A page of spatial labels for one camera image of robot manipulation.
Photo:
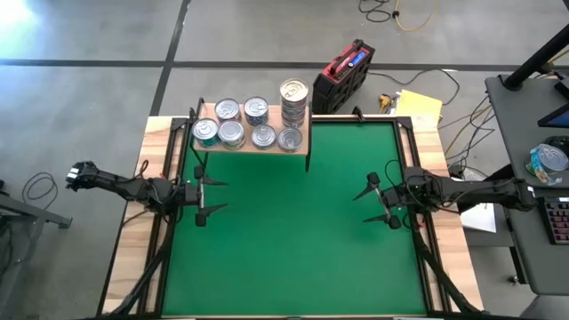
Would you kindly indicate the black monitor pole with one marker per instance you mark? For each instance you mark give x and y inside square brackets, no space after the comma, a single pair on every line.
[538,58]

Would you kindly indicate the yellow paper pad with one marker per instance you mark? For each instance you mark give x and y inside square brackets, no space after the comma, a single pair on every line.
[418,106]

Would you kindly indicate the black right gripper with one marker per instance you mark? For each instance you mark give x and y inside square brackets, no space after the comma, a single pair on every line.
[400,197]

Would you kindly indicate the green nutrition label can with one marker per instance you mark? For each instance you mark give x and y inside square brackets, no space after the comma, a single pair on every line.
[231,132]

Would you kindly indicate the green barcode label can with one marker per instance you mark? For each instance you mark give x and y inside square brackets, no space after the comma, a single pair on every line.
[263,136]

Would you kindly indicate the can on side desk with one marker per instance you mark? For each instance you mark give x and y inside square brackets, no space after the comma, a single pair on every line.
[549,162]

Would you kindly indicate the grey metal stand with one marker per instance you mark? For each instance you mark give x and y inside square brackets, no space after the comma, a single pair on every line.
[35,212]

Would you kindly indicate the black keyboard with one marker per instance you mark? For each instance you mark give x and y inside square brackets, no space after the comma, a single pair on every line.
[555,220]

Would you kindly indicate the wooden shelf with black legs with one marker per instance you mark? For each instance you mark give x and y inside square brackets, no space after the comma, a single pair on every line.
[266,152]

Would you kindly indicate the gold lid teal label can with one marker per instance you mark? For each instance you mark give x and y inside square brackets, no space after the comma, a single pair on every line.
[294,90]

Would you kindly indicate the light blue cartoon label can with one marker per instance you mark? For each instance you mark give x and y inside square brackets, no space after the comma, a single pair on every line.
[290,139]

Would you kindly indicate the green table mat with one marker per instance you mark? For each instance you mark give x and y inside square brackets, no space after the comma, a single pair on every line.
[289,231]

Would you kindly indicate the white paper sheet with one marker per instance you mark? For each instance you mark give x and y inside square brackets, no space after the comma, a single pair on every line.
[482,220]

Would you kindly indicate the grey desk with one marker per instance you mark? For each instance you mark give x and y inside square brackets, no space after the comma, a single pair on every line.
[533,258]
[515,133]

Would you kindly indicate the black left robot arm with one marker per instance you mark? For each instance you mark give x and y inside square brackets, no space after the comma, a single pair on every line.
[124,186]

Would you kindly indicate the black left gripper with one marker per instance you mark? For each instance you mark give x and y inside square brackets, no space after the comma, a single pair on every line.
[191,194]

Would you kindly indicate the red and black tool case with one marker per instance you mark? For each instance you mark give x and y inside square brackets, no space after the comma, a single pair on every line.
[340,84]

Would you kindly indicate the black computer mouse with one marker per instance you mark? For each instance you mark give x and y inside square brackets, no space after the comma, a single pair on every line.
[558,142]

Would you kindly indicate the black desk support bar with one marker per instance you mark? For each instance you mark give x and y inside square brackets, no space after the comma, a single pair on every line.
[500,172]

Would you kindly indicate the black tablet screen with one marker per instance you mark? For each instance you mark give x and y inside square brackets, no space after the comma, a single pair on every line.
[558,117]

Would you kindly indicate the teal chunk light tuna can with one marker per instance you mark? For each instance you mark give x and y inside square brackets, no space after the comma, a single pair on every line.
[205,131]

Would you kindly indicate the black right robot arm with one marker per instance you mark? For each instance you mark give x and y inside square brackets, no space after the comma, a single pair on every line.
[480,191]

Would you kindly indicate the black metal table frame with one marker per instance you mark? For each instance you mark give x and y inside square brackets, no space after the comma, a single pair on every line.
[378,120]

